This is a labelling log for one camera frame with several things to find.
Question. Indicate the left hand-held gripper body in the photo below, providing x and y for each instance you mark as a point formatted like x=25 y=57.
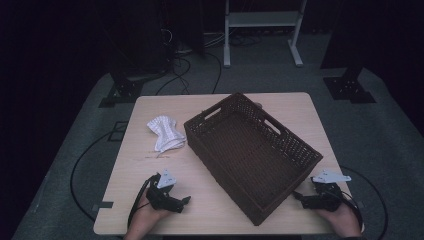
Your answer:
x=162 y=196

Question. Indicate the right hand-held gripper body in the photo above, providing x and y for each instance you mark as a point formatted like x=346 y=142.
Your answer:
x=325 y=196

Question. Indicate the white knitted cloth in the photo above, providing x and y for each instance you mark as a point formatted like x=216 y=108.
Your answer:
x=165 y=133

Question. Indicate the brown woven basket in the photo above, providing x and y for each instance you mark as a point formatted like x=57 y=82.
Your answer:
x=248 y=156

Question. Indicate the person's left hand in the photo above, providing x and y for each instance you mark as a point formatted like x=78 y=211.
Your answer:
x=145 y=218

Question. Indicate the person's right hand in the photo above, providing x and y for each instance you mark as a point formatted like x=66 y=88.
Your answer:
x=343 y=221

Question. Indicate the grey tape strip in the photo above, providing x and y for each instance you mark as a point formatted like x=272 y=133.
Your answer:
x=101 y=205

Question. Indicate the black tape square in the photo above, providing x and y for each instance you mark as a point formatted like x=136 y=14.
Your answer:
x=116 y=130

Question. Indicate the black stand base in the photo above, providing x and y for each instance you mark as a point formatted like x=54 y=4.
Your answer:
x=121 y=93
x=350 y=88

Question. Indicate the white metal stand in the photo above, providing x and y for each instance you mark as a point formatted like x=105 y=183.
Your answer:
x=263 y=20

